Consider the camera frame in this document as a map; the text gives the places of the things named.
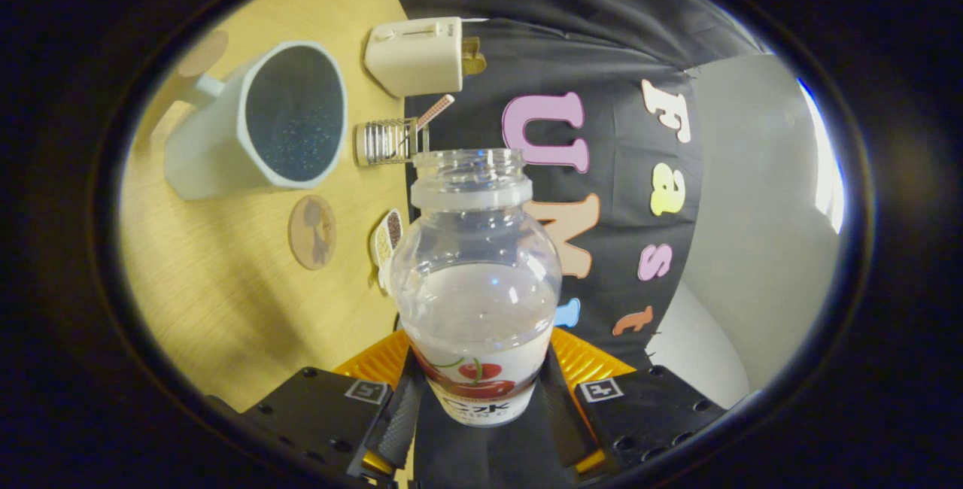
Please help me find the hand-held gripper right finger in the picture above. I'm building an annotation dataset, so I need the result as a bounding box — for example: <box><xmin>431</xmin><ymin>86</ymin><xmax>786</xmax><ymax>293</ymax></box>
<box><xmin>538</xmin><ymin>327</ymin><xmax>729</xmax><ymax>478</ymax></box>

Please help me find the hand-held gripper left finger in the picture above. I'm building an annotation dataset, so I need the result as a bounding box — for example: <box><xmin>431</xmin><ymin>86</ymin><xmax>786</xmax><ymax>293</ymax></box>
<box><xmin>239</xmin><ymin>330</ymin><xmax>428</xmax><ymax>484</ymax></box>

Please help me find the clear juice bottle cherry label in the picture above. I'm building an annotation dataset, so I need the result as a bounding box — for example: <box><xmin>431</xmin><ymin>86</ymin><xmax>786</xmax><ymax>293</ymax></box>
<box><xmin>389</xmin><ymin>148</ymin><xmax>563</xmax><ymax>427</ymax></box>

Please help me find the round printed brown coaster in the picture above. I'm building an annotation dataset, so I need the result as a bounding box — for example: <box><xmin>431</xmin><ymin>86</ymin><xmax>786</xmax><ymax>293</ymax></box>
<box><xmin>288</xmin><ymin>195</ymin><xmax>337</xmax><ymax>271</ymax></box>

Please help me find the pale blue-grey cup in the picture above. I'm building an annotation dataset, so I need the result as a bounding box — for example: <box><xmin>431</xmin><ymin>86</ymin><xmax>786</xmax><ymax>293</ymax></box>
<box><xmin>164</xmin><ymin>41</ymin><xmax>348</xmax><ymax>201</ymax></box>

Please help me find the plain round wooden coaster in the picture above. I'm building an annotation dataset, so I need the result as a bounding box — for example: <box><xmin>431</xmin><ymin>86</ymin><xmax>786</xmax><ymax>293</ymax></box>
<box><xmin>178</xmin><ymin>29</ymin><xmax>229</xmax><ymax>77</ymax></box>

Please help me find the white divided dish with beans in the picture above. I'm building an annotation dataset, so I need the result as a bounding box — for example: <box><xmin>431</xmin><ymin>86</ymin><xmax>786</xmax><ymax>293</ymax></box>
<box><xmin>371</xmin><ymin>208</ymin><xmax>404</xmax><ymax>294</ymax></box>

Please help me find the wooden table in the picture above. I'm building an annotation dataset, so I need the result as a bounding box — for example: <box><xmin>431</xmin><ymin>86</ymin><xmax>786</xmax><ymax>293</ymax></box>
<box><xmin>119</xmin><ymin>0</ymin><xmax>411</xmax><ymax>413</ymax></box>

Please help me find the pink striped straw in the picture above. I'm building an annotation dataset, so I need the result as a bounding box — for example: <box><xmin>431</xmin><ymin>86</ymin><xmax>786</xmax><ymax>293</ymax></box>
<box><xmin>416</xmin><ymin>94</ymin><xmax>455</xmax><ymax>131</ymax></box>

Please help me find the white toaster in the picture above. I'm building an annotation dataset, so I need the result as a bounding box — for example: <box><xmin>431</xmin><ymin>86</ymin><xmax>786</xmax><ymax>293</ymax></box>
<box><xmin>364</xmin><ymin>17</ymin><xmax>466</xmax><ymax>98</ymax></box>

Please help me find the black backdrop cloth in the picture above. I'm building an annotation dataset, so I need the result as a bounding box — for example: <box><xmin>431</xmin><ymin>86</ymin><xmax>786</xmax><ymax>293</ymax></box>
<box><xmin>374</xmin><ymin>0</ymin><xmax>768</xmax><ymax>489</ymax></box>

